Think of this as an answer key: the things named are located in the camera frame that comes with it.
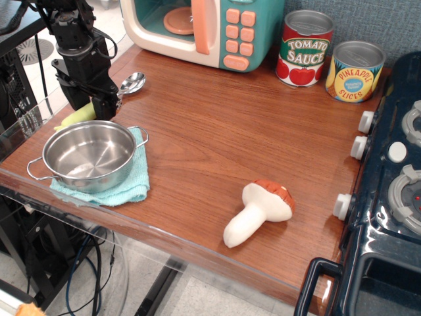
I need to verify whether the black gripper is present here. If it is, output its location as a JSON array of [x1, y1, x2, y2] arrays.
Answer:
[[51, 36, 118, 120]]

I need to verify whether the spoon with green handle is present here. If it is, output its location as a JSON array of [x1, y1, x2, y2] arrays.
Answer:
[[54, 72, 146, 132]]

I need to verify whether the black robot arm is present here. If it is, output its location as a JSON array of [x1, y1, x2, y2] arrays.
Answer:
[[30, 1, 119, 120]]

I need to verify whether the plush white brown mushroom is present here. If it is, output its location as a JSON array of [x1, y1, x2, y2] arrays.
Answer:
[[223, 179, 295, 248]]

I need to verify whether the stainless steel pot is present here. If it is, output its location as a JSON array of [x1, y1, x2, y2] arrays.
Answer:
[[26, 120, 149, 193]]

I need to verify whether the light blue cloth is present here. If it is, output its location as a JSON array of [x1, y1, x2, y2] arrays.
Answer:
[[50, 126, 150, 207]]

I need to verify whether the black desk left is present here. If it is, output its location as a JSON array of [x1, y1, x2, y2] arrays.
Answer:
[[1, 1, 45, 56]]

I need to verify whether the toy microwave teal cream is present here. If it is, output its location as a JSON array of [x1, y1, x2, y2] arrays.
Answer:
[[120, 1, 284, 72]]

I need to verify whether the tomato sauce can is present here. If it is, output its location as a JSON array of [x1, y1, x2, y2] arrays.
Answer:
[[276, 10, 334, 87]]

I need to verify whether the pineapple slices can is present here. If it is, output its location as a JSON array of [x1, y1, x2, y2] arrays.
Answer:
[[326, 41, 386, 103]]

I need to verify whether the white stove knob middle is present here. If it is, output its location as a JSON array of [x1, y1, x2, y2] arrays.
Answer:
[[350, 136, 368, 160]]

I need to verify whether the white stove knob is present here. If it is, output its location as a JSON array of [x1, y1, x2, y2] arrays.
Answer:
[[358, 111, 375, 134], [333, 194, 352, 221], [350, 136, 368, 160]]

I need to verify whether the white stove knob lower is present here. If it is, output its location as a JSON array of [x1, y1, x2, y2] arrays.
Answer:
[[333, 194, 352, 221]]

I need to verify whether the white stove knob upper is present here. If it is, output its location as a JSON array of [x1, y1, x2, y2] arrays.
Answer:
[[358, 111, 375, 134]]

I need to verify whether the dark blue toy stove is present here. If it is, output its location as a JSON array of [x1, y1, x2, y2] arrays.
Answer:
[[295, 52, 420, 315]]

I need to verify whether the black braided cable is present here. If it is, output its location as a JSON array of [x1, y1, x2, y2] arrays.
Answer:
[[0, 0, 40, 36]]

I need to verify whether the blue floor cable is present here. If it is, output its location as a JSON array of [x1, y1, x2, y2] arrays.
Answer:
[[65, 230, 116, 316]]

